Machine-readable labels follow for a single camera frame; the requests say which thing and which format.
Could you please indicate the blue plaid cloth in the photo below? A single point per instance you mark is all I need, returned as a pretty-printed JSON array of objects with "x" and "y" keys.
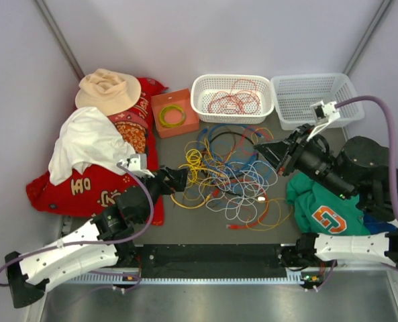
[{"x": 375, "y": 226}]

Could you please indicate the white t-shirt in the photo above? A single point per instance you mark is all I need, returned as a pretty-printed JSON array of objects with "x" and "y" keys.
[{"x": 87, "y": 138}]

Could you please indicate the green shirt orange logo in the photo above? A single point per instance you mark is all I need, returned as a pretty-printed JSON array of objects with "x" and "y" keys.
[{"x": 317, "y": 210}]

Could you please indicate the beige bucket hat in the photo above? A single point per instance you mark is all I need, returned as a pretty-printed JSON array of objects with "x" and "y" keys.
[{"x": 111, "y": 92}]

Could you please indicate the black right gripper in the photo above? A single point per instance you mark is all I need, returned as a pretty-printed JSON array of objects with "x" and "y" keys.
[{"x": 282, "y": 153}]

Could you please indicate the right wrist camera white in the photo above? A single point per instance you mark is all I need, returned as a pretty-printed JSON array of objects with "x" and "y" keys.
[{"x": 324, "y": 114}]

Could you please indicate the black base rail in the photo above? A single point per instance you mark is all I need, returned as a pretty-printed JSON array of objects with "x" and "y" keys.
[{"x": 215, "y": 260}]

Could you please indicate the red patterned cloth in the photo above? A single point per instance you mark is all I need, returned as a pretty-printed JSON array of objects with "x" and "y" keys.
[{"x": 87, "y": 194}]

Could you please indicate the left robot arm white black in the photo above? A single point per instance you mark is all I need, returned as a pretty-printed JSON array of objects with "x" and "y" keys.
[{"x": 105, "y": 240}]

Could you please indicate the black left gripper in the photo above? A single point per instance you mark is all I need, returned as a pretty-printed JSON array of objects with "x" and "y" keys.
[{"x": 178, "y": 178}]

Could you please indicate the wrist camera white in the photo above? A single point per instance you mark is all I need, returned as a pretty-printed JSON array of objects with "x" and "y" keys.
[
  {"x": 324, "y": 114},
  {"x": 136, "y": 164}
]

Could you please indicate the orange square box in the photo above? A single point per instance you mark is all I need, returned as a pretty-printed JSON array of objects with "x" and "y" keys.
[{"x": 173, "y": 114}]

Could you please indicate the white rectangular mesh basket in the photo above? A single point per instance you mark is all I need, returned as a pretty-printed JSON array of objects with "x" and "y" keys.
[{"x": 293, "y": 95}]

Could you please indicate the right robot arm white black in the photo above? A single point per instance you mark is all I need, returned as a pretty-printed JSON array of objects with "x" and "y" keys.
[{"x": 361, "y": 169}]

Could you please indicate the white oval perforated basket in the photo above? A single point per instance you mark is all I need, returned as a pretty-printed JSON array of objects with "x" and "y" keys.
[{"x": 232, "y": 98}]

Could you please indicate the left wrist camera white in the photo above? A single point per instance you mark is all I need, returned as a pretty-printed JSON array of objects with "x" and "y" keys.
[{"x": 136, "y": 164}]

